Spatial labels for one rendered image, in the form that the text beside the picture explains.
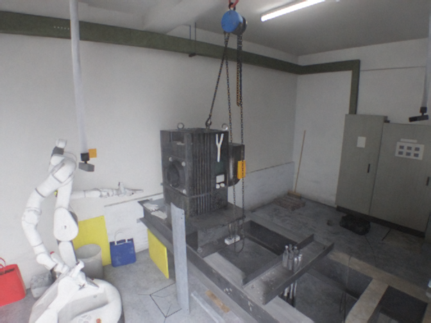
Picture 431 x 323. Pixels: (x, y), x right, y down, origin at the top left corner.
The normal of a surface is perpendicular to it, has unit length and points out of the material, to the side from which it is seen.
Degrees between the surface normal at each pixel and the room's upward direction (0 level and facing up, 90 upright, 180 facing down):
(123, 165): 90
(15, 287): 90
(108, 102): 90
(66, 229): 90
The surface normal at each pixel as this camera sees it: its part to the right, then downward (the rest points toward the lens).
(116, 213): 0.62, 0.18
